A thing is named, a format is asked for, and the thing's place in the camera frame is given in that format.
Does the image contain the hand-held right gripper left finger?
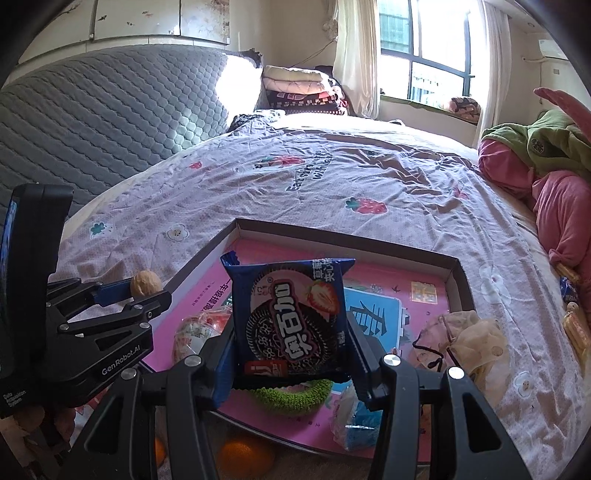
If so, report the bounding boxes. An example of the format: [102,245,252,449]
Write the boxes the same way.
[69,318,238,480]

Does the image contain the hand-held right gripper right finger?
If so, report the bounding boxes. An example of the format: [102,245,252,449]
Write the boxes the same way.
[344,320,522,480]

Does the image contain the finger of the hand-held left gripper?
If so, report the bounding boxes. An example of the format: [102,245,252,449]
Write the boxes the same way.
[46,277,139,306]
[56,290,172,334]

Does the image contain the walnut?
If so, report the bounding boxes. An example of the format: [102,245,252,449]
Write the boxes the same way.
[130,271,163,298]

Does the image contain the blue toy ball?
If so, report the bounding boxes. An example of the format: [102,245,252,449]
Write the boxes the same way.
[330,383,384,452]

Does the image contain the blue cookie packet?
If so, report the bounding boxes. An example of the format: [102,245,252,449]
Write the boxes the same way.
[221,251,356,384]

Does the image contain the beige mesh drawstring pouch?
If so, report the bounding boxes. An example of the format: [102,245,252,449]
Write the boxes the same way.
[409,310,511,407]

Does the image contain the shallow cardboard box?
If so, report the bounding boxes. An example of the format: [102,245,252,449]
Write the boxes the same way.
[141,218,476,460]

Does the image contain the person's left hand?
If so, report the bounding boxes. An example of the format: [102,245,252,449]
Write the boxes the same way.
[11,401,77,459]

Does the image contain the red white wrapped toy ball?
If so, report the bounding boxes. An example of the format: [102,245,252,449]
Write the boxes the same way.
[172,309,234,365]

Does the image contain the green pink fuzzy scrunchie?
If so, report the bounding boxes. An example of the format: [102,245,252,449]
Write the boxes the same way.
[235,378,334,418]

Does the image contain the pink book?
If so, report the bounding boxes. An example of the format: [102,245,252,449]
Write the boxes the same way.
[148,237,451,455]

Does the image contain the grey quilted headboard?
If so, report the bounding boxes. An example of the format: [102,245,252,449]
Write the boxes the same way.
[0,45,259,232]

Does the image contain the yellow wafer packet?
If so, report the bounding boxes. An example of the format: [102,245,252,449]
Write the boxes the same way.
[563,302,591,365]

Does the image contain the cream mattress sheet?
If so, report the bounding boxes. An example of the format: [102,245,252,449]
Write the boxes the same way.
[494,185,591,370]

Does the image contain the small blue snack packet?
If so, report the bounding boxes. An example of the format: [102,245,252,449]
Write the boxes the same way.
[560,276,583,303]

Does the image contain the dark floral cloth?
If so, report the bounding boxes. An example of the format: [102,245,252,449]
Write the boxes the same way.
[228,110,284,132]

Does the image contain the pink quilt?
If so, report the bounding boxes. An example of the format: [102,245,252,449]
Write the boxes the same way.
[478,88,591,291]

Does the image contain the dark patterned folded blanket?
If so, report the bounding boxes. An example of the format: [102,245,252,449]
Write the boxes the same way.
[263,90,347,116]

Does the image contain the floral overhead cabinets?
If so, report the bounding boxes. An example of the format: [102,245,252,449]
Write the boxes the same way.
[18,0,232,65]

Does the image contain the cream folded quilt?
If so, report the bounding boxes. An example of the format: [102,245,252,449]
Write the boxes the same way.
[262,65,324,93]

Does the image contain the green garment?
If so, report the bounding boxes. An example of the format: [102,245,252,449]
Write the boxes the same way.
[482,109,591,175]

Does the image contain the cream curtain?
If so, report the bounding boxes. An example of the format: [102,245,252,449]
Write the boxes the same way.
[333,0,384,121]
[475,0,511,148]

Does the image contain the window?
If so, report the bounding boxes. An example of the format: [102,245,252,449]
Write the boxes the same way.
[379,0,485,109]

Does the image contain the white air conditioner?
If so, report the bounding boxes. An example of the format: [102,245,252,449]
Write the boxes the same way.
[538,39,571,61]

